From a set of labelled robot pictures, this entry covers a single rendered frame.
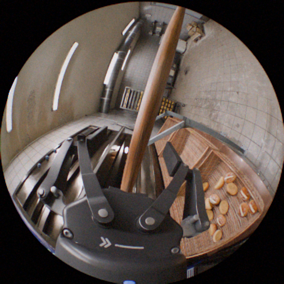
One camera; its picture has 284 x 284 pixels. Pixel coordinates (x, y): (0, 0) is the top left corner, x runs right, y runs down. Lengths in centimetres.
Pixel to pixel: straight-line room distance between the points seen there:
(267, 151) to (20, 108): 262
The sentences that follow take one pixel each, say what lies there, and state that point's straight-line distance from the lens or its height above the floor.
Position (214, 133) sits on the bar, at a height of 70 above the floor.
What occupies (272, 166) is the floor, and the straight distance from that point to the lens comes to 121.
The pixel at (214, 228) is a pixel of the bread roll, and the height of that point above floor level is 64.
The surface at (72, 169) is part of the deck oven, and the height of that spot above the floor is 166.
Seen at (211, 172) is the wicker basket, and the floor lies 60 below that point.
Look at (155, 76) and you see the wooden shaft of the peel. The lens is 16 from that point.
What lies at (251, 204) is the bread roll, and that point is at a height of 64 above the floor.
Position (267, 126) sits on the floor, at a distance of 130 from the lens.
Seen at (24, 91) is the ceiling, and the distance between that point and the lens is 145.
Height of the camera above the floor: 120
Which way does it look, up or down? 6 degrees down
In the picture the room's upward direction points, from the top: 76 degrees counter-clockwise
